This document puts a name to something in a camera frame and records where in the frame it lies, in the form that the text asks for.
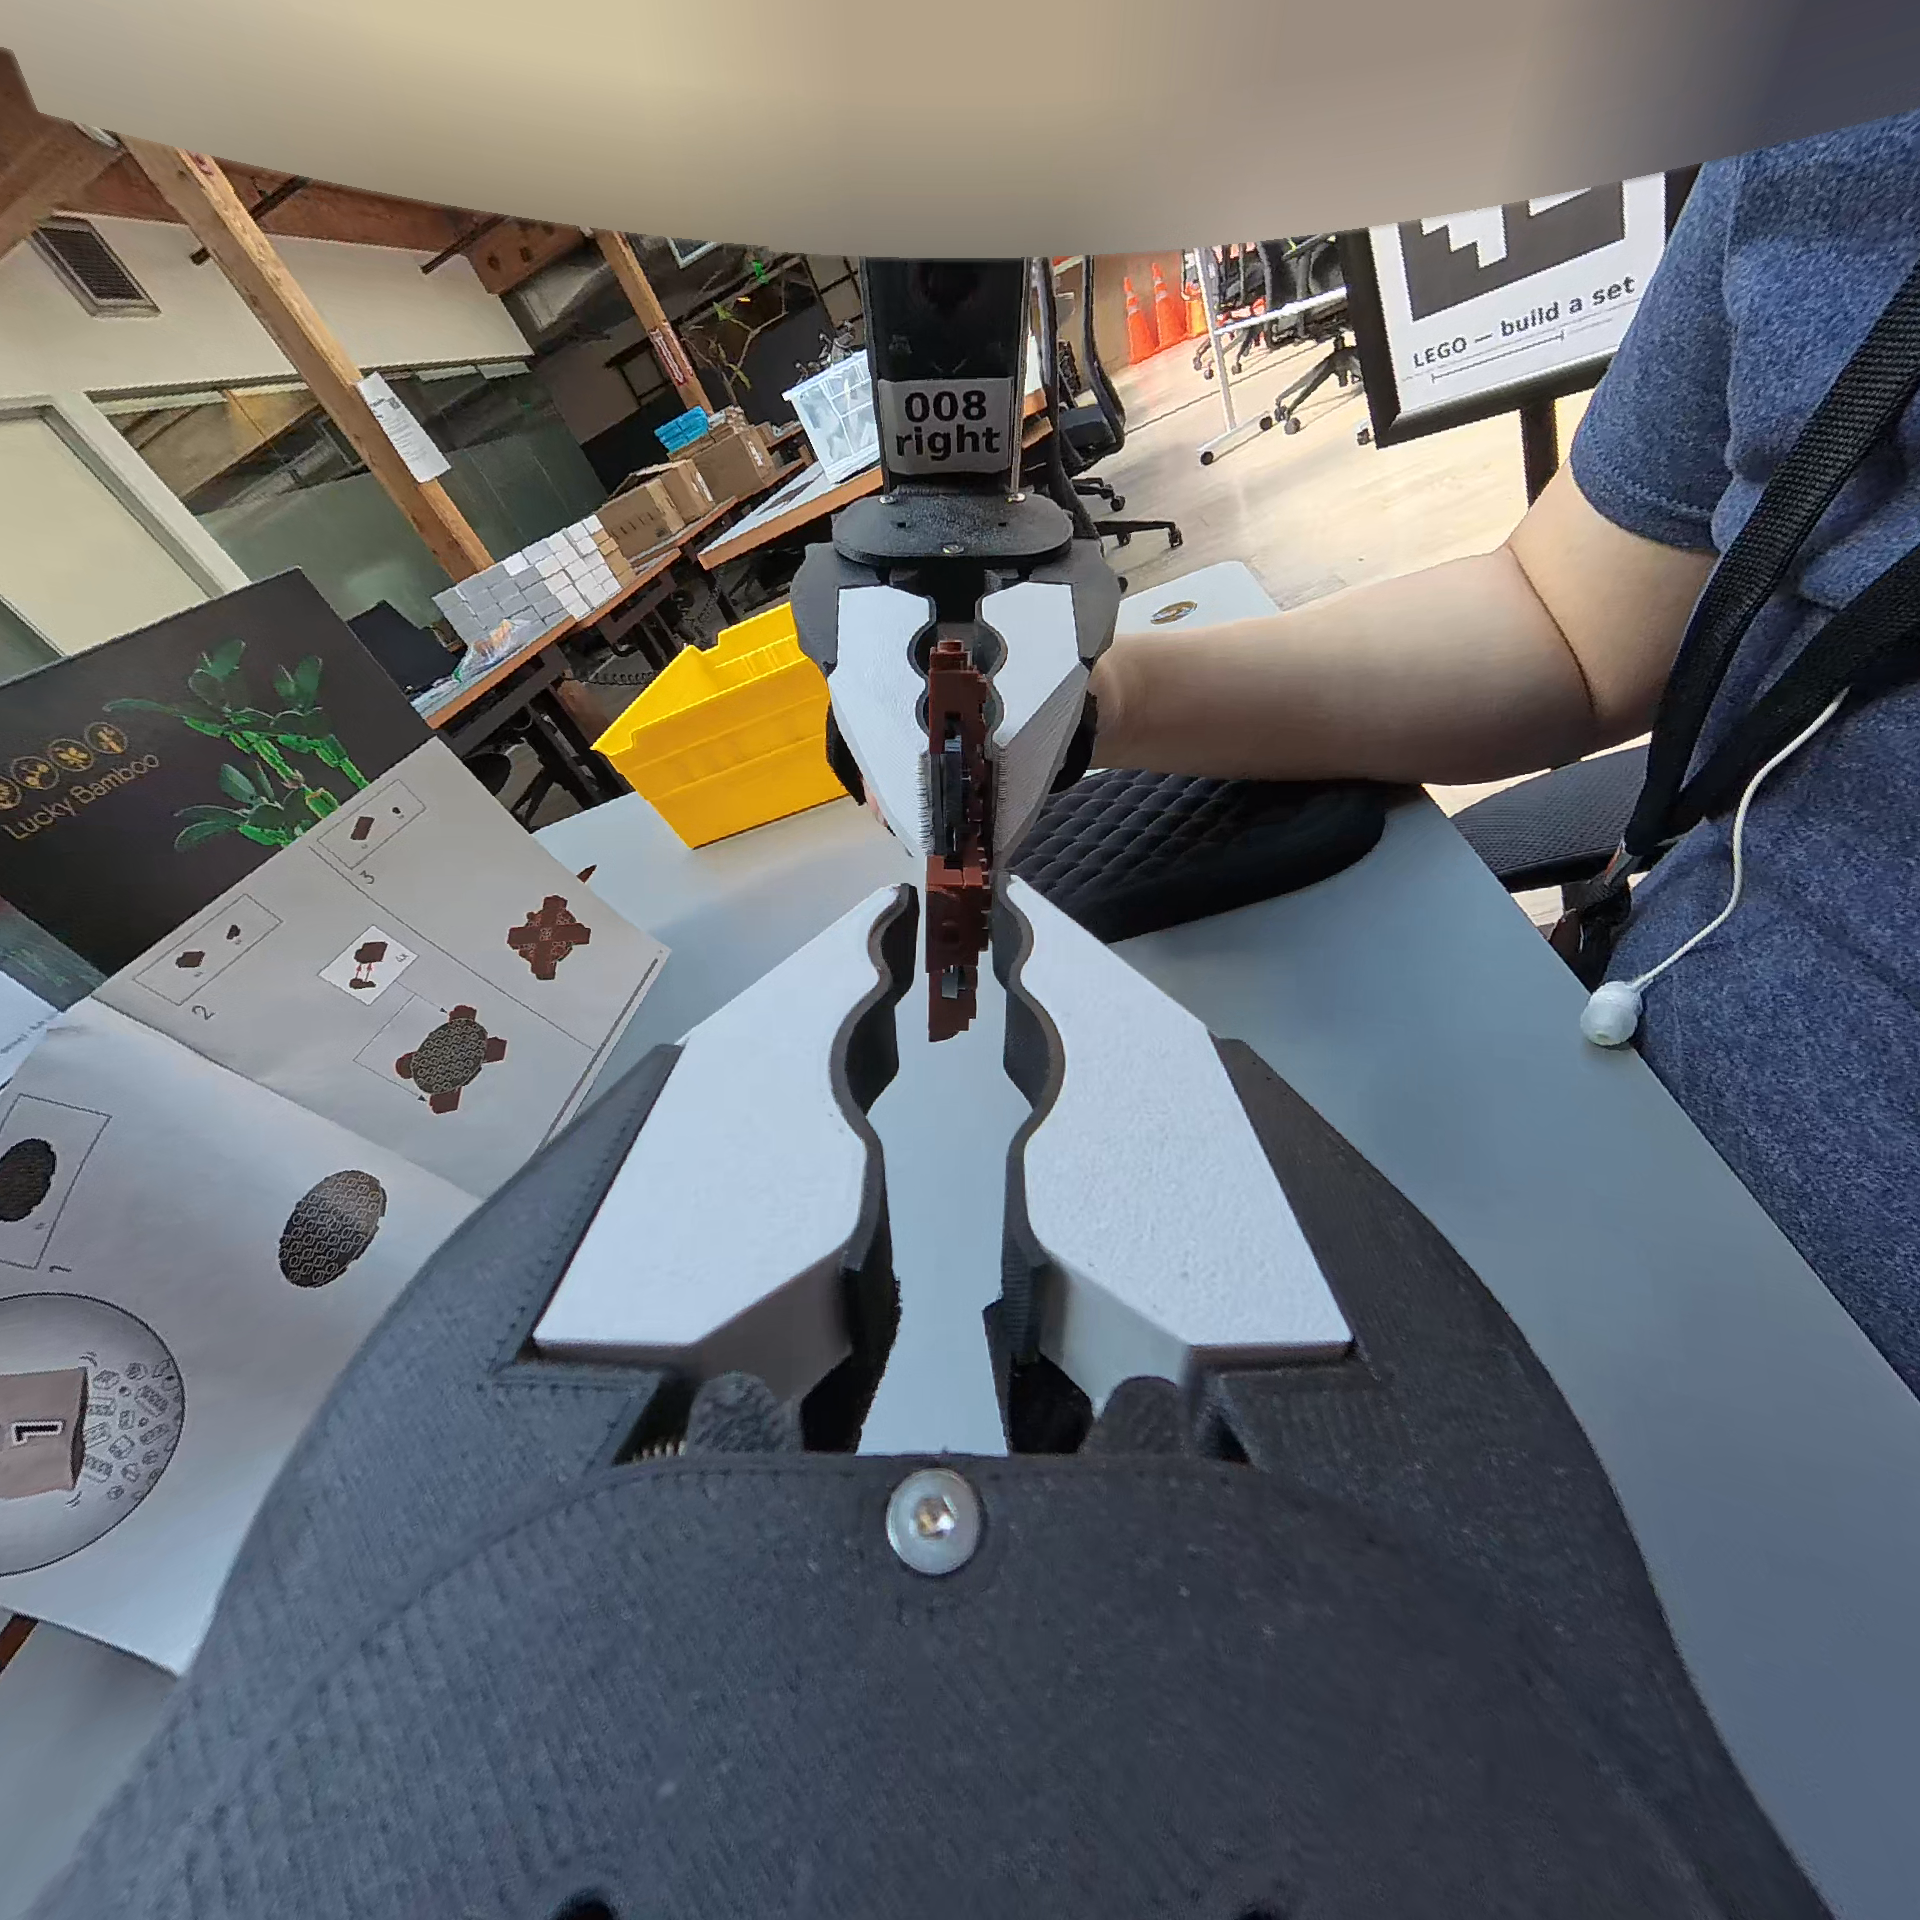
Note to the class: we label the stack of grey small boxes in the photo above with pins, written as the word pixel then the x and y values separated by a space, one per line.
pixel 534 579

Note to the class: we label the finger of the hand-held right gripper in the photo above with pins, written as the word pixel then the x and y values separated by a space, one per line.
pixel 1042 660
pixel 870 675

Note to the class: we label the black quilted wrist rest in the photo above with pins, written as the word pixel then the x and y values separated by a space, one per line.
pixel 1200 848

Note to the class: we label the person's right forearm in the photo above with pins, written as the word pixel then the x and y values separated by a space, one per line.
pixel 1350 675

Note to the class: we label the black framed marker sign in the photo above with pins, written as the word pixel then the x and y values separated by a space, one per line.
pixel 1499 300

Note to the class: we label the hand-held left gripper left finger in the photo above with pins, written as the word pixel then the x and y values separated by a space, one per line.
pixel 720 1184

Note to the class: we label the open instruction booklet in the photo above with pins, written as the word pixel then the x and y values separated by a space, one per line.
pixel 300 1125

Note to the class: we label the wooden post with red sign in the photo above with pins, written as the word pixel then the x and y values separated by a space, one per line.
pixel 651 323

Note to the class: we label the cardboard box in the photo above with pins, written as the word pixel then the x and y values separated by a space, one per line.
pixel 735 464
pixel 651 511

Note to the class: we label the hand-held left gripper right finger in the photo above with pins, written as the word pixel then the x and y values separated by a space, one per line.
pixel 1185 1200

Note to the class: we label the black mesh office chair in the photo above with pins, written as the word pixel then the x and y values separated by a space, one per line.
pixel 1546 819

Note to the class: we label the wooden table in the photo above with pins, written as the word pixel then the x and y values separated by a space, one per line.
pixel 779 517
pixel 494 668

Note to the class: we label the brown brick assembly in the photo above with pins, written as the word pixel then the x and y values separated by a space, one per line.
pixel 950 915

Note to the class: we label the person in blue shirt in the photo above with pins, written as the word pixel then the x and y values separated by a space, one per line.
pixel 1800 900

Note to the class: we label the white paper notice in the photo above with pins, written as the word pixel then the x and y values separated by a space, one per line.
pixel 404 425

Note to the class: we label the metal wall vent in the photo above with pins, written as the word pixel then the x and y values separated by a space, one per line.
pixel 91 267

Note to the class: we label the black bamboo set box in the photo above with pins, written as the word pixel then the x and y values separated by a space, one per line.
pixel 119 779

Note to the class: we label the orange traffic cone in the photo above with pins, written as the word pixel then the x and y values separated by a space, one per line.
pixel 1140 316
pixel 1177 306

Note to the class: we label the yellow plastic bin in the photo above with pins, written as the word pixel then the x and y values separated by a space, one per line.
pixel 704 751

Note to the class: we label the grey desk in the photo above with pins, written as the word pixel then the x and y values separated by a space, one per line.
pixel 1350 1050

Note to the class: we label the clear plastic storage tub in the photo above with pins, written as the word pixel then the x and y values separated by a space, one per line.
pixel 833 411

